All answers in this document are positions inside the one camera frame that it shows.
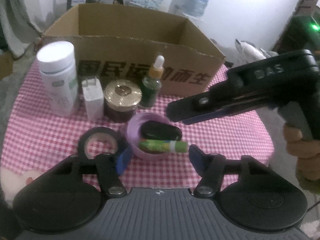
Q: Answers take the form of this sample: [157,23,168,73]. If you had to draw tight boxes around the black oval case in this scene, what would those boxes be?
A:
[139,120,182,141]

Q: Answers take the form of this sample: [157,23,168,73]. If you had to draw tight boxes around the black electrical tape roll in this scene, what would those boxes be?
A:
[77,127,128,160]

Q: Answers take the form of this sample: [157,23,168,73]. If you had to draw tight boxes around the green lip balm stick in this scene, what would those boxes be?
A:
[138,140,189,153]

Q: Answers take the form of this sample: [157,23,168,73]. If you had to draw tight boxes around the green dropper bottle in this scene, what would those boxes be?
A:
[139,55,165,109]

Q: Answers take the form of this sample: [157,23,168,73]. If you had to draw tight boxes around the purple plastic lid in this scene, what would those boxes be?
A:
[125,112,171,161]

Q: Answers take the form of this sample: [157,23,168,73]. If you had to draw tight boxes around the gold lid cosmetic jar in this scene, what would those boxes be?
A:
[103,79,142,123]

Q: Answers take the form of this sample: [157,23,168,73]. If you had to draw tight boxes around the white power adapter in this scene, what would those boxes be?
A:
[81,77,104,121]

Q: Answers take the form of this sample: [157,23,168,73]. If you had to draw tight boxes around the white supplement bottle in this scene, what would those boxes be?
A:
[36,41,79,116]

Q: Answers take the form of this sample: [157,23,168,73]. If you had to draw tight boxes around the right hand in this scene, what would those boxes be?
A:
[283,124,319,181]

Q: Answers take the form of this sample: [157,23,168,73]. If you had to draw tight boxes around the grey white bedding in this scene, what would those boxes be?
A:
[233,39,278,68]

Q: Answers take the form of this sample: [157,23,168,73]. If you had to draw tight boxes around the red white checkered tablecloth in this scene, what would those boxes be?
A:
[1,63,274,198]

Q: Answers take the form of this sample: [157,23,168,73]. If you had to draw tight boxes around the brown cardboard box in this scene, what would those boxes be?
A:
[42,3,225,97]

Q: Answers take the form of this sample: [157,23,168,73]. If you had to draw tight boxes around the grey white curtain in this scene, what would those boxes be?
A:
[1,0,45,57]

